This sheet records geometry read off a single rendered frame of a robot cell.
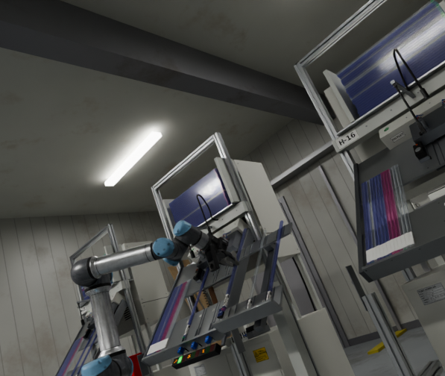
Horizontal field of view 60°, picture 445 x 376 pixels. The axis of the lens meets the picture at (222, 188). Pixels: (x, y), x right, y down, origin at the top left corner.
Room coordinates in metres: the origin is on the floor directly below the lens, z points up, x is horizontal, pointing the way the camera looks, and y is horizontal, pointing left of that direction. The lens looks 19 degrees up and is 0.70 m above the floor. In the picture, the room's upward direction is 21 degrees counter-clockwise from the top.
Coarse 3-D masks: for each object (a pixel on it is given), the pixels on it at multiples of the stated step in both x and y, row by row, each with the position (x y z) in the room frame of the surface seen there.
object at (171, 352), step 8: (200, 336) 2.03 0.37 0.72; (216, 336) 2.01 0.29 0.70; (176, 344) 2.16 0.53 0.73; (184, 344) 2.12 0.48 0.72; (200, 344) 2.10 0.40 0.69; (208, 344) 2.07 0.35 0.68; (160, 352) 2.24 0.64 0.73; (168, 352) 2.22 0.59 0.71; (176, 352) 2.20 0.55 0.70; (184, 352) 2.19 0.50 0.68; (144, 360) 2.35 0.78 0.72; (152, 360) 2.33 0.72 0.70; (160, 360) 2.31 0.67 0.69
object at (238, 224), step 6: (234, 222) 2.36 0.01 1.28; (240, 222) 2.33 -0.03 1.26; (222, 228) 2.44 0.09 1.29; (228, 228) 2.37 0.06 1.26; (234, 228) 2.32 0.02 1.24; (240, 228) 2.31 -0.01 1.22; (216, 234) 2.45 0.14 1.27; (222, 234) 2.38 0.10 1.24; (228, 234) 2.37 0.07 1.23; (192, 258) 2.60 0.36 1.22; (198, 258) 2.59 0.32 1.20
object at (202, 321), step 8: (216, 304) 2.13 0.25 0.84; (200, 312) 2.21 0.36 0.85; (208, 312) 2.15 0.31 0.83; (216, 312) 2.09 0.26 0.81; (184, 320) 2.29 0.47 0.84; (192, 320) 2.22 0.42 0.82; (200, 320) 2.16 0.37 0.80; (208, 320) 2.10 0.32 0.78; (216, 320) 2.04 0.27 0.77; (176, 328) 2.31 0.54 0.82; (184, 328) 2.24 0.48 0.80; (192, 328) 2.17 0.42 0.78; (200, 328) 2.10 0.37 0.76; (208, 328) 2.06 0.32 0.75; (176, 336) 2.25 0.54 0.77; (192, 336) 2.12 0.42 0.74; (168, 344) 2.27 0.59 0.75
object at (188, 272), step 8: (192, 264) 2.67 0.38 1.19; (184, 272) 2.70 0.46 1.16; (192, 272) 2.59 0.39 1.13; (208, 272) 2.42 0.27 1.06; (216, 272) 2.34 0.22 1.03; (224, 272) 2.26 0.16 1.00; (184, 280) 2.62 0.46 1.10; (192, 280) 2.53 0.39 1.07; (208, 280) 2.36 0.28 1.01; (216, 280) 2.29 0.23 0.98; (192, 288) 2.46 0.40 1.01
